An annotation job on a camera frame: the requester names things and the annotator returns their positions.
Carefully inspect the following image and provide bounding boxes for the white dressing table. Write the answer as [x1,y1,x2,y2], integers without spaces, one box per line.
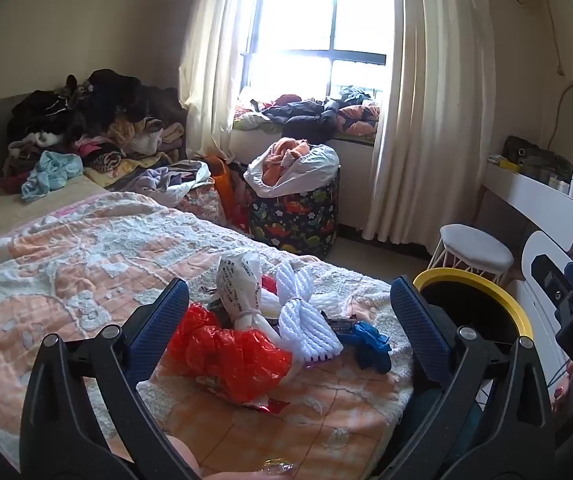
[476,160,573,391]

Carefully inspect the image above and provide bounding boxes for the orange towel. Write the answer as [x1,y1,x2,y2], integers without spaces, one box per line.
[261,137,312,186]

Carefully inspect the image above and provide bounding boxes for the white and purple clothes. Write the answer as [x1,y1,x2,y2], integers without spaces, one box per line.
[121,159,213,208]

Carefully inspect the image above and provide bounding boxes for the heap of dark jackets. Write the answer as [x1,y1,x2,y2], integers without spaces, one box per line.
[234,85,382,138]

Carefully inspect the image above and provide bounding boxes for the dinosaur print laundry basket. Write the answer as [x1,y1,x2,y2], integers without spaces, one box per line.
[246,162,341,261]

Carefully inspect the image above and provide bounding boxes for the cream curtain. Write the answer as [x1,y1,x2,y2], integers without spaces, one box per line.
[361,0,497,261]
[179,0,262,163]

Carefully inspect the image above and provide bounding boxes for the white printed plastic bag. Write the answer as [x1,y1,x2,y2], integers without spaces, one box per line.
[215,250,280,336]

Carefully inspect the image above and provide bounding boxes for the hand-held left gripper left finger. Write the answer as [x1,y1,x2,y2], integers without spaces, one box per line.
[19,277,194,480]

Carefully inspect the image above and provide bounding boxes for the beige bed sheet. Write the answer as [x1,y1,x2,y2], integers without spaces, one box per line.
[0,172,112,251]

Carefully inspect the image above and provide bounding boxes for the pile of dark clothes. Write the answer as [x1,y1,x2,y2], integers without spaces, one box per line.
[0,67,190,196]

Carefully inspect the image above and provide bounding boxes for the red plastic bag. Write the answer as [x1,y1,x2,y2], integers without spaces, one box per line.
[166,304,294,406]

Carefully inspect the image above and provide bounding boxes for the yellow white box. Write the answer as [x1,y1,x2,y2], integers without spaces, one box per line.
[486,155,522,173]

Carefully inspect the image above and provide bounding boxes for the orange bag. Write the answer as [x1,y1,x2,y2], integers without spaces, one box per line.
[205,156,237,221]

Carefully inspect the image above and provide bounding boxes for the dark green bag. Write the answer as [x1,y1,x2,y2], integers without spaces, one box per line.
[502,135,573,183]

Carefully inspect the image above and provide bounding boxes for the person's left hand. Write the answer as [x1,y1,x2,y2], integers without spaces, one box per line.
[169,435,297,480]

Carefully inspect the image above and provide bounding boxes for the white round stool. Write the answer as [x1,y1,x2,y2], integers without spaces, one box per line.
[426,224,515,286]

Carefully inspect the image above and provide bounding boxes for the orange white tufted blanket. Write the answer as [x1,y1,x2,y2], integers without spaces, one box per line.
[0,192,414,480]

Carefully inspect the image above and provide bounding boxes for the white plastic bag liner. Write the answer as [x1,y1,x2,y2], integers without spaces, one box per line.
[244,142,341,198]

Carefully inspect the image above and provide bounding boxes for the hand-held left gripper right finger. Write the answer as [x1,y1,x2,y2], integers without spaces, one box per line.
[376,275,554,480]

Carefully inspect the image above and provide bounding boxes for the person's right hand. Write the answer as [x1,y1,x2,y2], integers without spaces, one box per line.
[549,362,573,423]

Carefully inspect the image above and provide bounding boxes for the dark striped wrapper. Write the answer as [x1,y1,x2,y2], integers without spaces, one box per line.
[323,312,357,333]

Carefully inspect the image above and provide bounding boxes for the yellow rimmed black trash bin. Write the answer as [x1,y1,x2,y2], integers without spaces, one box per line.
[413,267,534,348]

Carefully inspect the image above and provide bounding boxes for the light blue cloth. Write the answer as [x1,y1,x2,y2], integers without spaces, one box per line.
[20,151,84,203]

